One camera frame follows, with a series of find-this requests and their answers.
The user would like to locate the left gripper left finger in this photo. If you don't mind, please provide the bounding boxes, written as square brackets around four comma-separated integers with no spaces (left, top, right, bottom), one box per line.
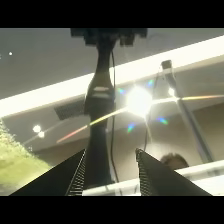
[9,148,87,197]

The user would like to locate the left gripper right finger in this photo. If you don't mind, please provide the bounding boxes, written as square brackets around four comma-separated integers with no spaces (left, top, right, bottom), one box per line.
[134,148,213,197]

